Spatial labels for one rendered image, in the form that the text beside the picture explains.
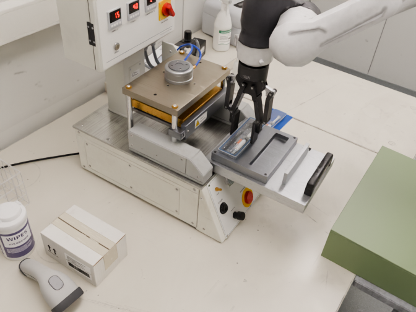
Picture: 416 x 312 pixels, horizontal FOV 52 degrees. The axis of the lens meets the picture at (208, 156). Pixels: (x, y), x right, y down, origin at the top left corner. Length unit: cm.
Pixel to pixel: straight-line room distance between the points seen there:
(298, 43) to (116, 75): 60
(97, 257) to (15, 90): 70
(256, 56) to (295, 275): 59
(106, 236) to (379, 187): 79
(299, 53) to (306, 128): 84
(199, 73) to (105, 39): 28
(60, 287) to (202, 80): 64
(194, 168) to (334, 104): 93
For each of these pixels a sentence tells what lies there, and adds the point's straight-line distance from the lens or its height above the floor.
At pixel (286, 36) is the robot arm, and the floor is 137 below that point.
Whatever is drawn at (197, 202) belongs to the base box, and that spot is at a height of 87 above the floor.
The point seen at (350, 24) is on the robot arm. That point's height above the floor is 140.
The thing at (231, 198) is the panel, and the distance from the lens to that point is 125.
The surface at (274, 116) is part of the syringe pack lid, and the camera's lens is 171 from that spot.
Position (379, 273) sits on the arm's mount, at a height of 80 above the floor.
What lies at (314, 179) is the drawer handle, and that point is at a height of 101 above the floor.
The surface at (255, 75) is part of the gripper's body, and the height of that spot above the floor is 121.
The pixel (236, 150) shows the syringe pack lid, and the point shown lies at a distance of 114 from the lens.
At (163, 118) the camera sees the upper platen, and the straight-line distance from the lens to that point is 118.
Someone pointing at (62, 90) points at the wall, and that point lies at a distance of 171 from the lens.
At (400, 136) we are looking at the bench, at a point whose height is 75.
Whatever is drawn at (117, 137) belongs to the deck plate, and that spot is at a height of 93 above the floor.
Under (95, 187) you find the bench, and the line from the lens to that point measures 140.
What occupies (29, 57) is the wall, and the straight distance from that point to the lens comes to 157.
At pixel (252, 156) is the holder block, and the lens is 114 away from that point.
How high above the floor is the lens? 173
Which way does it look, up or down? 41 degrees down
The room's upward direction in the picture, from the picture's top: 5 degrees clockwise
